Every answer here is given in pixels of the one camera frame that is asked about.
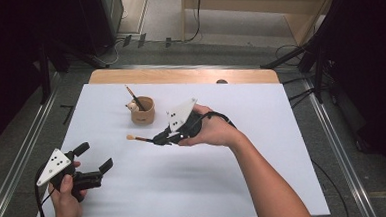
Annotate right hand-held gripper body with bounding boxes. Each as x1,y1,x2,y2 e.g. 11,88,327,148
160,97,207,147

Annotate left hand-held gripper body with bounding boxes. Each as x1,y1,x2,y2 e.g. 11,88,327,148
34,145,106,205

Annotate large black makeup brush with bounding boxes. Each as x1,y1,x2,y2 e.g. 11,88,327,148
125,132,157,145

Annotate tan cup with bear figure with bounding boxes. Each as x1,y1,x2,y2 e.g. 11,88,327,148
124,94,157,127

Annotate small black makeup brush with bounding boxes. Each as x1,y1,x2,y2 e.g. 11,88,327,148
124,83,147,113

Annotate person's right hand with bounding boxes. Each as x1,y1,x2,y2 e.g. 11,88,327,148
175,101,248,151

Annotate person's left hand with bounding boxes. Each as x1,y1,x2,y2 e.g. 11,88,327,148
46,159,90,217

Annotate wooden table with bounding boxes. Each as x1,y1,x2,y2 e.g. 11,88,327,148
88,59,281,94

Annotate white table cover sheet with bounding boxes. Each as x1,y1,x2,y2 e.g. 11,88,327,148
26,71,331,217

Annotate black stand leg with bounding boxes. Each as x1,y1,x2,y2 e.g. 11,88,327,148
36,39,54,105

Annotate dark curtain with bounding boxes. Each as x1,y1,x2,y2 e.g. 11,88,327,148
322,0,386,195
0,0,96,154

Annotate black cabinet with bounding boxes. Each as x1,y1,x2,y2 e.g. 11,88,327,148
74,0,127,58

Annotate wooden platform step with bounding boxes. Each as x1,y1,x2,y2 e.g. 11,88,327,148
180,0,344,53

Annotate black metal stand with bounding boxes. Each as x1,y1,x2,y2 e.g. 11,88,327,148
255,0,359,108

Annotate aluminium floor rail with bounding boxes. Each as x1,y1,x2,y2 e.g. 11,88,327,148
0,70,68,217
300,74,379,217

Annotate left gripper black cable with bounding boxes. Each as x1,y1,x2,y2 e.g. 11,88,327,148
33,161,59,217

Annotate white floor cable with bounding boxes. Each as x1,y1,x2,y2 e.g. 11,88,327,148
98,38,127,67

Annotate thin black hanging cable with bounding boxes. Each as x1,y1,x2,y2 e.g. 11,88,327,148
180,0,205,43

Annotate black floor cables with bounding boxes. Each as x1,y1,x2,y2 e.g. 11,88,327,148
273,42,319,111

